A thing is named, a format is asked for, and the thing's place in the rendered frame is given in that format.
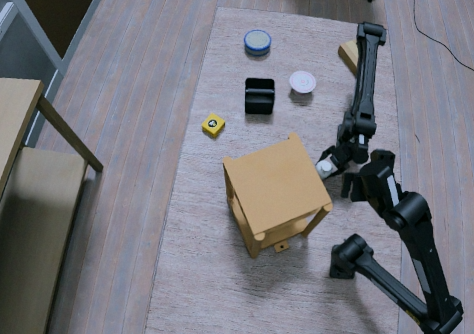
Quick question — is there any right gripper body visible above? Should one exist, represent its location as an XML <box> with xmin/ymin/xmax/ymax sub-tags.
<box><xmin>326</xmin><ymin>142</ymin><xmax>350</xmax><ymax>174</ymax></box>

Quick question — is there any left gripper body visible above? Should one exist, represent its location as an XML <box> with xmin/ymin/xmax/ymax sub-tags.
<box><xmin>342</xmin><ymin>173</ymin><xmax>371</xmax><ymax>206</ymax></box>

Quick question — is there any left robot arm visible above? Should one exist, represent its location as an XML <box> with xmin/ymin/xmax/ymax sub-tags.
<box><xmin>331</xmin><ymin>149</ymin><xmax>464</xmax><ymax>334</ymax></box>

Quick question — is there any small brown cardboard box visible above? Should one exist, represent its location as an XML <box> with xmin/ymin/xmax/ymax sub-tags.
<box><xmin>337</xmin><ymin>39</ymin><xmax>358</xmax><ymax>75</ymax></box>

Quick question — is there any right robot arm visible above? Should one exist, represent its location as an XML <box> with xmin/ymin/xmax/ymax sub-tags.
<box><xmin>330</xmin><ymin>21</ymin><xmax>386</xmax><ymax>166</ymax></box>

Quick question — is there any white bottle with grey cap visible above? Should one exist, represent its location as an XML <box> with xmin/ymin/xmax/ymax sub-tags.
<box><xmin>315</xmin><ymin>161</ymin><xmax>332</xmax><ymax>180</ymax></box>

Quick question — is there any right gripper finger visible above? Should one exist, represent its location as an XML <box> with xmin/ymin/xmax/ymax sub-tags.
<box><xmin>324</xmin><ymin>170</ymin><xmax>341</xmax><ymax>180</ymax></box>
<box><xmin>314</xmin><ymin>150</ymin><xmax>330</xmax><ymax>166</ymax></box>

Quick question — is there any tan wooden shelving unit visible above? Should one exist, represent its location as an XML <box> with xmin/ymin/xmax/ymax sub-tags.
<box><xmin>223</xmin><ymin>132</ymin><xmax>333</xmax><ymax>259</ymax></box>

